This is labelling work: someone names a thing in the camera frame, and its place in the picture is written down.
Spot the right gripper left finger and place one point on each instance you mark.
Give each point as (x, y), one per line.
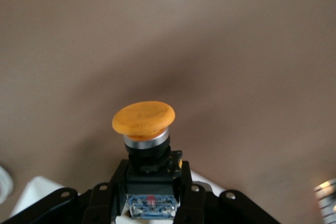
(99, 203)

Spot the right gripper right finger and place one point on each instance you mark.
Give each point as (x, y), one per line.
(199, 205)

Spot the orange mushroom push button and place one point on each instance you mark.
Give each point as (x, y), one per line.
(143, 119)

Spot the white curved plastic arc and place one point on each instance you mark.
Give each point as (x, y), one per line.
(5, 184)

